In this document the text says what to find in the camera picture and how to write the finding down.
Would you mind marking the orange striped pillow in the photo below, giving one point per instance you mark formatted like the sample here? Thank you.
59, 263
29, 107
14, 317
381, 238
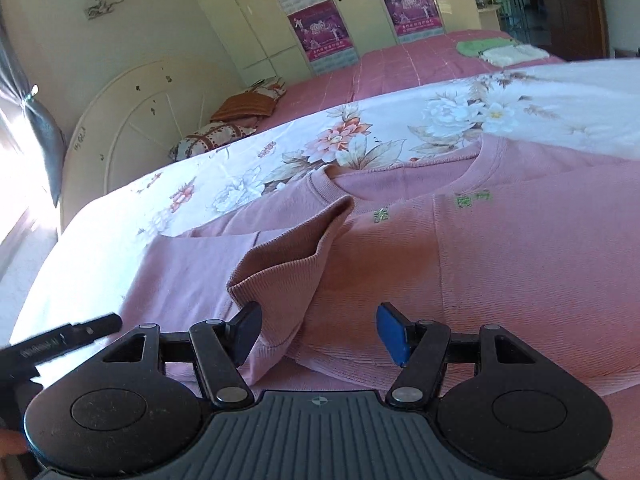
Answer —
245, 106

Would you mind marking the person's left hand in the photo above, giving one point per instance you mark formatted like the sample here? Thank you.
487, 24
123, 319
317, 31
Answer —
10, 442

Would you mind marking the white floral blanket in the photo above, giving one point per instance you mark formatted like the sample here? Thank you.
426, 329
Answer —
400, 125

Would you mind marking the green folded cloth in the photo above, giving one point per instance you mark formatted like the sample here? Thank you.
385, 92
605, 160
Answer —
475, 47

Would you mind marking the white red patterned pillow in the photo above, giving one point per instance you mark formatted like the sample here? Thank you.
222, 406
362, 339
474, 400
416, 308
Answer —
270, 91
205, 137

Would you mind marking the pink checked bedspread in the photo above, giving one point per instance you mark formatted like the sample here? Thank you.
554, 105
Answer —
390, 70

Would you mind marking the white folded cloth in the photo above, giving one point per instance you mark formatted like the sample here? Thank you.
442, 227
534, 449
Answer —
515, 54

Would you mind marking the glass balcony door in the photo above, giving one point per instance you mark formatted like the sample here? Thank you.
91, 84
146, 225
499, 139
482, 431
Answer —
515, 0

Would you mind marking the dark curtain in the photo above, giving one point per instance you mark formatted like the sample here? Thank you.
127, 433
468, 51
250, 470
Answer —
45, 150

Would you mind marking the brown wooden door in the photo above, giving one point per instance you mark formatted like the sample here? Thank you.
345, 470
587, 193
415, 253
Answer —
575, 5

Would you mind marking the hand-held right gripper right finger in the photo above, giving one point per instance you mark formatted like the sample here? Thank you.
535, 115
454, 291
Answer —
392, 332

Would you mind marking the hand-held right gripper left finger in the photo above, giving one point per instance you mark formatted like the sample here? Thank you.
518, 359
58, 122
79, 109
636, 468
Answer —
247, 330

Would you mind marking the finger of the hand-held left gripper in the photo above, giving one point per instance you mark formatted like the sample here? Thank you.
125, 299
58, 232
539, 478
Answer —
75, 334

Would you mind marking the pink knit sweater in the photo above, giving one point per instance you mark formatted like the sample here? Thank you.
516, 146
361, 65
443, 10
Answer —
500, 270

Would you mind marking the cream round headboard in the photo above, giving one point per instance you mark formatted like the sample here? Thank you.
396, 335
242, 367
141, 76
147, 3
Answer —
135, 115

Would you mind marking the cream wardrobe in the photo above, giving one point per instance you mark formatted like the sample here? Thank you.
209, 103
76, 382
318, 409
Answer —
250, 20

